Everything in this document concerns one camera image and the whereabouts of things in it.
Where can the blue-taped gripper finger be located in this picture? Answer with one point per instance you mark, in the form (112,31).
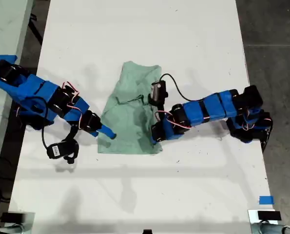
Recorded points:
(94,134)
(154,142)
(107,131)

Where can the pale green T-shirt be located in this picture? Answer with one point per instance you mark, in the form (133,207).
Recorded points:
(125,126)

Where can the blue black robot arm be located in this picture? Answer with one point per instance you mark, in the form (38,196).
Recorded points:
(208,109)
(32,90)

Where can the long blue tape strip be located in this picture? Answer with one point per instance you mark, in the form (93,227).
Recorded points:
(5,58)

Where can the black table clamp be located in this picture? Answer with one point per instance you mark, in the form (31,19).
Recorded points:
(266,140)

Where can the black table brace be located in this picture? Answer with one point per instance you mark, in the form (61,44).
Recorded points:
(36,29)

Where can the small black box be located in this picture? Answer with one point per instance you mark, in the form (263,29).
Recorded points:
(13,217)
(269,215)

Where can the square blue tape piece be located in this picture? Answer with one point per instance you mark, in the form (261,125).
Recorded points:
(266,200)

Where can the pale side table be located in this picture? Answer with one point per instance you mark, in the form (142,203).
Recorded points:
(3,29)

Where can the grey metal clamp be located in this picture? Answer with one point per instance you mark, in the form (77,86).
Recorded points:
(276,229)
(8,230)

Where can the black camera stalk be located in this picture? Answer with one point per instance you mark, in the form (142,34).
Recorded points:
(71,134)
(160,112)

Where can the black camera box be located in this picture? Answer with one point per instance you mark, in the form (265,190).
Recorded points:
(158,92)
(59,150)

